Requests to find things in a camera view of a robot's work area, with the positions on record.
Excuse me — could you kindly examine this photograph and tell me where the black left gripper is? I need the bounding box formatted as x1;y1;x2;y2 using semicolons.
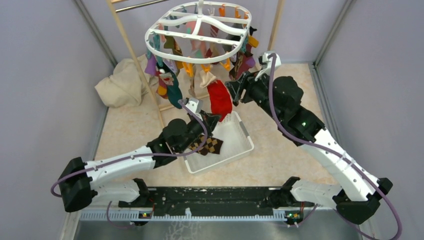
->
177;109;222;153

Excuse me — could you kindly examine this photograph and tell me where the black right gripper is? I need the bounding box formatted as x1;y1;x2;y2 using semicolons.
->
224;68;283;123

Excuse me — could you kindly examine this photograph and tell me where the red sock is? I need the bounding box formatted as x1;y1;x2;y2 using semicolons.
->
207;80;233;122

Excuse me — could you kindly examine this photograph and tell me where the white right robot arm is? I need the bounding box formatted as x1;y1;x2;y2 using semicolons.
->
225;72;393;225

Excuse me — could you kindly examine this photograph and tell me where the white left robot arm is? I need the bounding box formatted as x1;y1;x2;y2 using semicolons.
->
56;110;221;213

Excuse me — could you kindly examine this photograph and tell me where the white oval clip hanger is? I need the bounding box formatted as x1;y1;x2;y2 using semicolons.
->
144;0;252;65

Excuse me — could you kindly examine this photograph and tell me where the dark teal sock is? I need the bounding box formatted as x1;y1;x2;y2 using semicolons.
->
156;63;183;109

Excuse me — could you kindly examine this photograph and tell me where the brown beige argyle sock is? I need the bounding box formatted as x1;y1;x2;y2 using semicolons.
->
187;68;196;98

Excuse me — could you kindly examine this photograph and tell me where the maroon purple sock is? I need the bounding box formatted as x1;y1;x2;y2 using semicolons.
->
229;51;256;81

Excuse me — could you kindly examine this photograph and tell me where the white plastic basket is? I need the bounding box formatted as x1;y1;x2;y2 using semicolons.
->
183;111;255;175

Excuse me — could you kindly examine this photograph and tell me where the beige crumpled cloth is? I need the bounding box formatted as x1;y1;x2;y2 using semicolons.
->
94;58;148;108

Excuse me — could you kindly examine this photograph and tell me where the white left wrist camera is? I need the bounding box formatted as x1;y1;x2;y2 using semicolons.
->
183;97;203;116

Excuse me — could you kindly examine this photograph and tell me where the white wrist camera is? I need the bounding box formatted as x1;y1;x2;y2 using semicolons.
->
254;50;282;82
183;97;203;116

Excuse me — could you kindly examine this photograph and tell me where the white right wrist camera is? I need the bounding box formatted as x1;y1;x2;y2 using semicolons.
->
254;50;282;82

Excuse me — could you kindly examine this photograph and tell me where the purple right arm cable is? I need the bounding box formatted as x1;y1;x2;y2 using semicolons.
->
267;52;403;240

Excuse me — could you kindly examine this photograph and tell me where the wooden drying rack frame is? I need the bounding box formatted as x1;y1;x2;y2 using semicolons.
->
105;0;286;128

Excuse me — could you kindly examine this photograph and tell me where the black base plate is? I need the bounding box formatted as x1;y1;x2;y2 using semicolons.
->
118;186;313;217

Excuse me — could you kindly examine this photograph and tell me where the aluminium front rail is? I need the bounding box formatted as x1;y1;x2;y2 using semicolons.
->
68;187;369;222

